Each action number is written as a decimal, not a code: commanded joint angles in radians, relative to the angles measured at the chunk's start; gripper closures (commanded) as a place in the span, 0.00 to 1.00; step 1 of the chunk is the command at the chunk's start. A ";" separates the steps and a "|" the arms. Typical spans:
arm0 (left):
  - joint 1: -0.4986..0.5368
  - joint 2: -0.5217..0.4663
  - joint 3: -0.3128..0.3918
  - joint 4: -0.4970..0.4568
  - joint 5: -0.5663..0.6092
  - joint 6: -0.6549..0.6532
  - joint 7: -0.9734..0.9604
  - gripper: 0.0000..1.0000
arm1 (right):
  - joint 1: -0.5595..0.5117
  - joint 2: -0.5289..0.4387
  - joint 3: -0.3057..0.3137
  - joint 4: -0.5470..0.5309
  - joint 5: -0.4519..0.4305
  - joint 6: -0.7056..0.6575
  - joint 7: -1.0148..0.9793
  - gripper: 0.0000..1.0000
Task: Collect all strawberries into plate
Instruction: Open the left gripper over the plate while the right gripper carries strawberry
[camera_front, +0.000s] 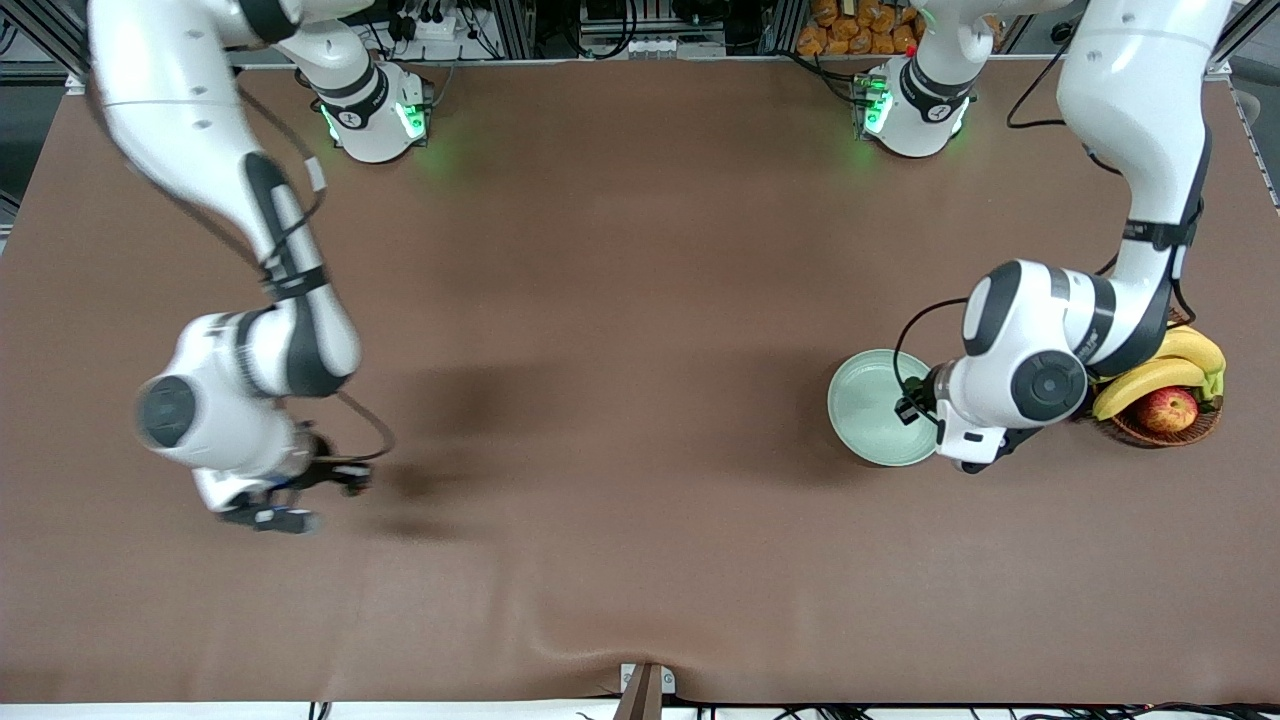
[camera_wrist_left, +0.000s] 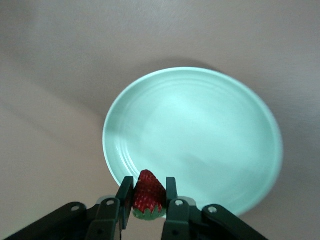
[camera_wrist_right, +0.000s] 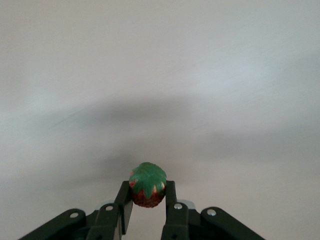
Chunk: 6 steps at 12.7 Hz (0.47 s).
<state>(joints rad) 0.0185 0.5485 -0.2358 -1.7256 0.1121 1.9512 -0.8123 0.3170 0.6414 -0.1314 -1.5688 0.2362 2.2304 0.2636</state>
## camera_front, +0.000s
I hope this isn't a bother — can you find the pale green round plate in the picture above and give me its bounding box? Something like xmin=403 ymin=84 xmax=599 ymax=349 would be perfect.
xmin=827 ymin=348 xmax=943 ymax=468

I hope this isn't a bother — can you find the brown wicker basket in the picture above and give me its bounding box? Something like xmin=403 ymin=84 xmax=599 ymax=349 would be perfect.
xmin=1095 ymin=308 xmax=1223 ymax=448

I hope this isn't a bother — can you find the yellow banana bunch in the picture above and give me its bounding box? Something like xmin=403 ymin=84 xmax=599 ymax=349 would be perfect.
xmin=1092 ymin=325 xmax=1227 ymax=422

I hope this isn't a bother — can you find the red apple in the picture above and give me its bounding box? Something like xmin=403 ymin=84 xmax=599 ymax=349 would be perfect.
xmin=1136 ymin=387 xmax=1199 ymax=434

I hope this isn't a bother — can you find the brown table cover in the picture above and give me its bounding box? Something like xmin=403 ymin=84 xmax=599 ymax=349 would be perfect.
xmin=0 ymin=58 xmax=1280 ymax=706

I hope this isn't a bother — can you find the metal table clamp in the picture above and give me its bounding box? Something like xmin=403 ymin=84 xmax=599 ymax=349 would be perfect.
xmin=618 ymin=662 xmax=677 ymax=720

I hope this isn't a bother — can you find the bag of orange buns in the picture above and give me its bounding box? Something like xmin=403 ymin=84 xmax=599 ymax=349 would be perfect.
xmin=797 ymin=0 xmax=1001 ymax=57

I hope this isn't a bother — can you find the white terminal block row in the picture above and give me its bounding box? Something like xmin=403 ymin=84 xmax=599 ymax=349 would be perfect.
xmin=580 ymin=37 xmax=681 ymax=58

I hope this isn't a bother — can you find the white power strip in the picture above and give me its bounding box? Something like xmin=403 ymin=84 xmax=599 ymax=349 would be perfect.
xmin=395 ymin=5 xmax=471 ymax=43

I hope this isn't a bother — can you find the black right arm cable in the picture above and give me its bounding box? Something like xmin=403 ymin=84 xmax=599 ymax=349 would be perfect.
xmin=235 ymin=85 xmax=397 ymax=467

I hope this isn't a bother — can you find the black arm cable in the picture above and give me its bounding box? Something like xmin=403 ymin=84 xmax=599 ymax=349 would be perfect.
xmin=235 ymin=85 xmax=397 ymax=467
xmin=892 ymin=40 xmax=1069 ymax=427

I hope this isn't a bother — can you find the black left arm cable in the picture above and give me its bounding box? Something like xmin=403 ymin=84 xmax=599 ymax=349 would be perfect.
xmin=892 ymin=40 xmax=1069 ymax=427

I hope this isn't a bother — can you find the aluminium frame post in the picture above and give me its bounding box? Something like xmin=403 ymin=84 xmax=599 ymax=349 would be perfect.
xmin=763 ymin=0 xmax=806 ymax=56
xmin=493 ymin=0 xmax=538 ymax=59
xmin=0 ymin=0 xmax=96 ymax=96
xmin=1205 ymin=0 xmax=1280 ymax=81

